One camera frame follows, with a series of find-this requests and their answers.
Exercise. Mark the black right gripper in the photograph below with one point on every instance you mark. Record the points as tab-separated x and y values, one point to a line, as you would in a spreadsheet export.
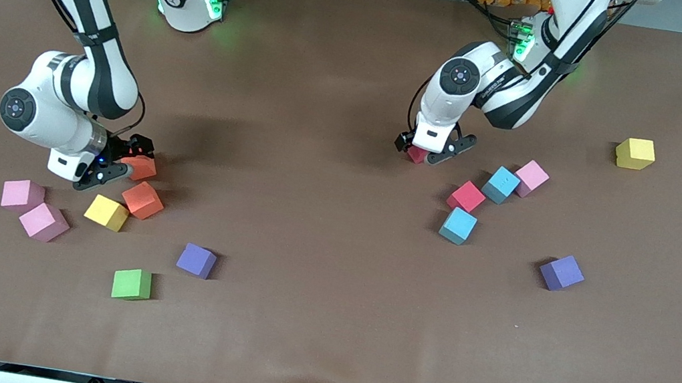
117	149

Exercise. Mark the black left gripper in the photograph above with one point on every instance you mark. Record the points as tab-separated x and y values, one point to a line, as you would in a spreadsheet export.
404	141

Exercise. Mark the red foam cube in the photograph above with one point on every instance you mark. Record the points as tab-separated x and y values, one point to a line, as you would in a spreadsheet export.
416	156
466	197

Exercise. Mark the orange foam cube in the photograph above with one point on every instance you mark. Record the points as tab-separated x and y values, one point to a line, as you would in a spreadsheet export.
143	169
142	199

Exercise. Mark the cyan foam cube corner notch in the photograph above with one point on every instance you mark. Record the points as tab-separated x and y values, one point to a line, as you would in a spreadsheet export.
458	224

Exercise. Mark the purple foam cube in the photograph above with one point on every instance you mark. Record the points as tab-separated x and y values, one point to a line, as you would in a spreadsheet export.
196	260
562	272

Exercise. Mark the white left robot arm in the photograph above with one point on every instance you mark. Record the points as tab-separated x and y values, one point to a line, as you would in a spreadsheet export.
462	101

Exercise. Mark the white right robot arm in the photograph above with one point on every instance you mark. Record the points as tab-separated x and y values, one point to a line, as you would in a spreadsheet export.
50	124

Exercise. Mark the yellow foam cube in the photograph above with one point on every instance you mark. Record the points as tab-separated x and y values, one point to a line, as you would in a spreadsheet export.
107	212
635	153

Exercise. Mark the cyan foam cube with dots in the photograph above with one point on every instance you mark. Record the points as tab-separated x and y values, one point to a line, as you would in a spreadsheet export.
501	185

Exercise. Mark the pink foam cube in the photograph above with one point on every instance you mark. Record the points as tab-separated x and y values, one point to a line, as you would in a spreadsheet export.
44	221
531	177
23	195

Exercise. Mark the green foam cube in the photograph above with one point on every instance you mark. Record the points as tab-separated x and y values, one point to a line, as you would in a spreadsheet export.
132	284

